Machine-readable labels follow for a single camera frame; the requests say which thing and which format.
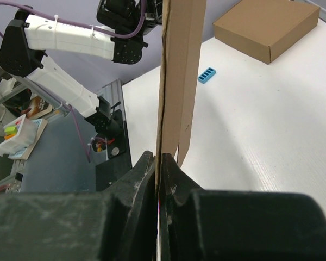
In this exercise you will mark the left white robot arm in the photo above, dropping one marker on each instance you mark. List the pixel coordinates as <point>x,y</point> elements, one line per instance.
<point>36,46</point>

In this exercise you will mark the cardboard box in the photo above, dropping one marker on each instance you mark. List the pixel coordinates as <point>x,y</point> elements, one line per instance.
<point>182,31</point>
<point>264,30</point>

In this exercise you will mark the book on side table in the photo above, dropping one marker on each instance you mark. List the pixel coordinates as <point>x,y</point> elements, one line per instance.
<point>36,108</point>

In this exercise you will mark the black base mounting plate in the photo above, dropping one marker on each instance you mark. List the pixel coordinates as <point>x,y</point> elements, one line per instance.
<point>115,161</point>

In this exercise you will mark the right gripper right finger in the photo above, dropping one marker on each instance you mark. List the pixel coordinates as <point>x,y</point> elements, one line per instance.
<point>199,224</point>

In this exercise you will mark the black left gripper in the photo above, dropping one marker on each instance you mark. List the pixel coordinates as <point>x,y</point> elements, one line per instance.
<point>128,17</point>

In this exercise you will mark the white plastic storage bin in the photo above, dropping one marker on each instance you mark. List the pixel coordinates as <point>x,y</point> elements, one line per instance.
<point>25,136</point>

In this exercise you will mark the blue plastic rack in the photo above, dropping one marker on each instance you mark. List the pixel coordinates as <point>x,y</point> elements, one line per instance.
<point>206,75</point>

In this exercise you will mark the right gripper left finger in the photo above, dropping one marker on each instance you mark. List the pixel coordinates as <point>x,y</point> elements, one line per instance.
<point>119,223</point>

